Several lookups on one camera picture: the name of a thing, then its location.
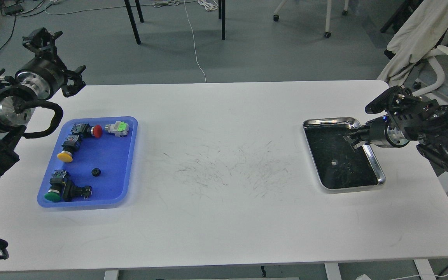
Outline white rolling chair base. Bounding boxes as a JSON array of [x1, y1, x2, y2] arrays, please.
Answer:
[[271, 0, 351, 39]]

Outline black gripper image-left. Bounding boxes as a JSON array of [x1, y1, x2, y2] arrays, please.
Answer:
[[15, 27, 86, 100]]

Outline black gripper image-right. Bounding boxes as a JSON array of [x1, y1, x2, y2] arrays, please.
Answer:
[[343, 116, 409, 150]]

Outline red push button switch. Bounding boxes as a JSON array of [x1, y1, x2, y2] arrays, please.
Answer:
[[70, 123, 103, 138]]

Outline black floor cable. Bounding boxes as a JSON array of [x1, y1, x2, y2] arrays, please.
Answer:
[[0, 0, 53, 74]]

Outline white floor cable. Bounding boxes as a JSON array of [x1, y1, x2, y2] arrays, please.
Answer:
[[153, 0, 219, 83]]

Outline black switch block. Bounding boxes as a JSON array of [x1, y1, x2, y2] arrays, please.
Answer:
[[62, 181, 92, 202]]

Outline yellow push button switch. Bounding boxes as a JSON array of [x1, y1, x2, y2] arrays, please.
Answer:
[[57, 134, 82, 163]]

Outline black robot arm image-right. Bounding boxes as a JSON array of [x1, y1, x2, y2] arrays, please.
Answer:
[[344, 86, 448, 172]]

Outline black chair legs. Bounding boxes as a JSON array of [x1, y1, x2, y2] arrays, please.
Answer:
[[124, 0, 226, 46]]

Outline silver metal tray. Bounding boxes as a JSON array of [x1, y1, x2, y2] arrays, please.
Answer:
[[303, 117, 386, 193]]

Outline grey green connector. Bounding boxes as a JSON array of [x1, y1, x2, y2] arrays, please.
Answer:
[[104, 121, 130, 137]]

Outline blue plastic tray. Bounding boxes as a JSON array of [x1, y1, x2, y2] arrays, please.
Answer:
[[36, 116, 138, 209]]

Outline beige cloth on chair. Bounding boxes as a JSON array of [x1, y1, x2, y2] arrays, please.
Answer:
[[379, 0, 448, 81]]

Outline green push button switch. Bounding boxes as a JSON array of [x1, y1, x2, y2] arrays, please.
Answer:
[[44, 170, 70, 202]]

